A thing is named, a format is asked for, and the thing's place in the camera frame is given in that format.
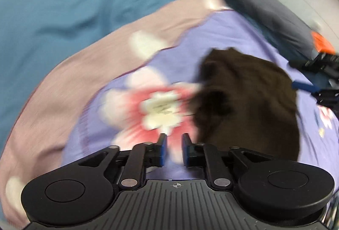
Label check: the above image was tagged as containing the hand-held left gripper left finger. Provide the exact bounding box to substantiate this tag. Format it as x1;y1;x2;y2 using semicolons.
79;134;167;191

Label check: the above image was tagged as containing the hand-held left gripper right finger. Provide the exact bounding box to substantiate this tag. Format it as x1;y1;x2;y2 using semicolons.
182;133;272;191

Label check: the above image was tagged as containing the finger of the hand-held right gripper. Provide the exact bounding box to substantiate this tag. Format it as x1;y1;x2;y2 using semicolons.
291;81;328;97
289;59;322;71

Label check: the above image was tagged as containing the dark brown garment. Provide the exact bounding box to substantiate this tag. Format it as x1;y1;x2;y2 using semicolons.
189;47;301;162

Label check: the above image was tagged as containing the blue garment with lace trim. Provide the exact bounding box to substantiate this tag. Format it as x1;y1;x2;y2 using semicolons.
0;0;220;151

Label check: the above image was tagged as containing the dark grey cloth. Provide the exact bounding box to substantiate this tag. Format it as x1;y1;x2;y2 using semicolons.
204;0;318;61

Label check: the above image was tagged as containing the pink purple floral blanket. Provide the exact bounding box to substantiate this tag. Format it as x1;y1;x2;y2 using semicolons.
0;0;339;228

